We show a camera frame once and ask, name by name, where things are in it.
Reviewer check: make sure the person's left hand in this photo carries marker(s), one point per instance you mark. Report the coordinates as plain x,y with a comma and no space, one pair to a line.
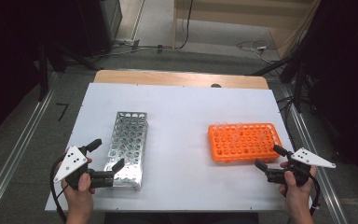
80,199

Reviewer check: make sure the orange plastic tube rack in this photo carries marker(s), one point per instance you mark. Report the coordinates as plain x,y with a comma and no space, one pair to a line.
245,146

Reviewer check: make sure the wooden platform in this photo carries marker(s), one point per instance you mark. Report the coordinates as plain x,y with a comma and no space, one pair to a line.
230,15

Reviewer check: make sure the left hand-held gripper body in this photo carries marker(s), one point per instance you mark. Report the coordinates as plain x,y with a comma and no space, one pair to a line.
71,161

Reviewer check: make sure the black tripod stand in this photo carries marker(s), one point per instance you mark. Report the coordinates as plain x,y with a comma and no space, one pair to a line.
298,81

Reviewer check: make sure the black cabinet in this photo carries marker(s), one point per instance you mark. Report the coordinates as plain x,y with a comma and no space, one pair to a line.
90,25

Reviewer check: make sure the white table board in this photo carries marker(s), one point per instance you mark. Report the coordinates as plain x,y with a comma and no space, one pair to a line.
180,124

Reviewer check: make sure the perforated metal tube rack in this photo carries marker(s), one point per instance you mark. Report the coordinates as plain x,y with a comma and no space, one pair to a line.
127,140

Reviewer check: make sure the black metal stand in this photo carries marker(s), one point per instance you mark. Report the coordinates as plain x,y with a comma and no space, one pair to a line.
43,71

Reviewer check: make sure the metal floor rail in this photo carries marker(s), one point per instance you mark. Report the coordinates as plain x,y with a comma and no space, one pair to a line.
329,193
12,155

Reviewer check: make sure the wooden table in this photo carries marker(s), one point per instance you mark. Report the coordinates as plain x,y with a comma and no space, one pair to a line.
167,77

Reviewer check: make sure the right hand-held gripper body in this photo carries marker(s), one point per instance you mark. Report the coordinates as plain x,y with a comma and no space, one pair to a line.
307,158

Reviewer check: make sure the person's right hand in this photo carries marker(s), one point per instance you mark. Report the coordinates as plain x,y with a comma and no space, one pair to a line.
295,196

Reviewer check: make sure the dark curtain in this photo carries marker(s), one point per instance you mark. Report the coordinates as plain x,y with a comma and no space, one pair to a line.
6,62
348,77

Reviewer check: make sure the clear test tube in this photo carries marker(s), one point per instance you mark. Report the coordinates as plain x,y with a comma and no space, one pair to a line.
220,125
238,130
262,132

